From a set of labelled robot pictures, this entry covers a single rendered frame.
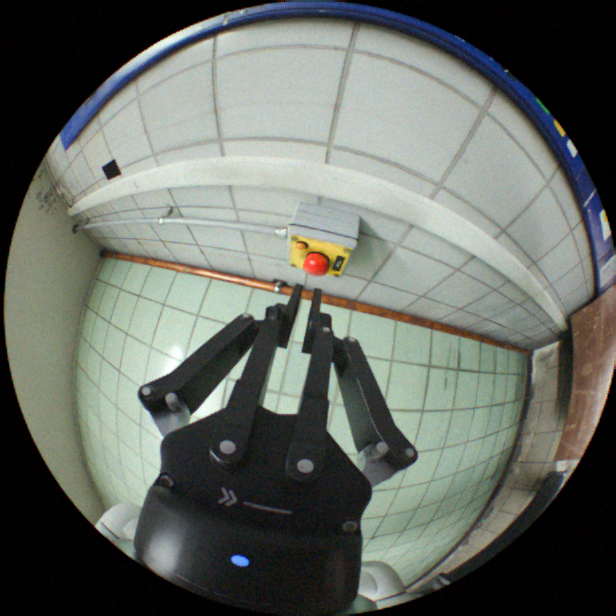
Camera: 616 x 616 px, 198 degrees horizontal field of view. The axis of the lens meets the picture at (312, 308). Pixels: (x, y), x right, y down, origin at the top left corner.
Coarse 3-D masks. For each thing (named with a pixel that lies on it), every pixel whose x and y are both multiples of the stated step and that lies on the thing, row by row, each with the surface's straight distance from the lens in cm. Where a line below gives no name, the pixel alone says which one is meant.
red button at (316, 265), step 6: (306, 258) 31; (312, 258) 30; (318, 258) 30; (324, 258) 31; (306, 264) 30; (312, 264) 30; (318, 264) 30; (324, 264) 30; (306, 270) 31; (312, 270) 31; (318, 270) 30; (324, 270) 31; (318, 276) 32
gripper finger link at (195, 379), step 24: (216, 336) 12; (240, 336) 13; (192, 360) 11; (216, 360) 11; (144, 384) 10; (168, 384) 10; (192, 384) 10; (216, 384) 13; (144, 408) 10; (192, 408) 11
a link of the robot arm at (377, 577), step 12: (120, 504) 68; (132, 504) 68; (108, 516) 65; (120, 516) 64; (132, 516) 64; (108, 528) 64; (120, 528) 63; (132, 528) 62; (372, 564) 68; (384, 564) 70; (360, 576) 65; (372, 576) 65; (384, 576) 66; (396, 576) 70; (360, 588) 63; (372, 588) 64; (384, 588) 65; (396, 588) 67
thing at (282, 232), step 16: (96, 224) 83; (112, 224) 69; (128, 224) 61; (160, 224) 49; (176, 224) 46; (192, 224) 42; (208, 224) 40; (224, 224) 38; (240, 224) 37; (256, 224) 36
